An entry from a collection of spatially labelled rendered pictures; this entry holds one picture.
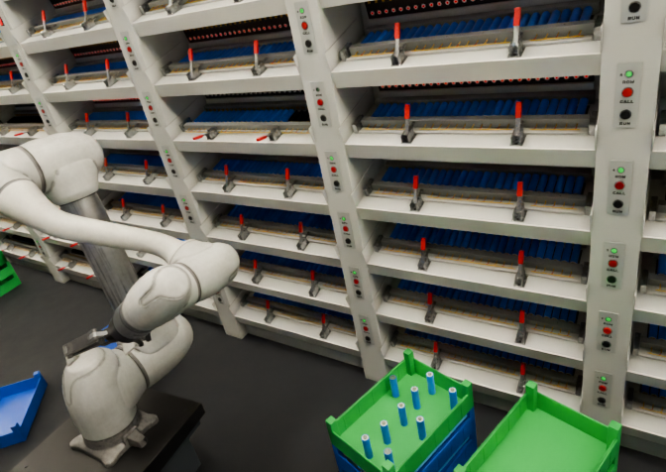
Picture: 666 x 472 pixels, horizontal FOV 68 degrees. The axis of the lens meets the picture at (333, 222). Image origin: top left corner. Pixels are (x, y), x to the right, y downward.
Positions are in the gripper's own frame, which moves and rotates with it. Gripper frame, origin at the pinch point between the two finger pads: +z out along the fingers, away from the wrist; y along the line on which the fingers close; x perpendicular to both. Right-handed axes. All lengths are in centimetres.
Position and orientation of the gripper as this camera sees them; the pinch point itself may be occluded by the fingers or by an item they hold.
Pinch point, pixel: (98, 353)
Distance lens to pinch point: 138.8
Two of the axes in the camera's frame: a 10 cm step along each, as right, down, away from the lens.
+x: -3.7, -8.7, 3.4
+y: 6.8, 0.0, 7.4
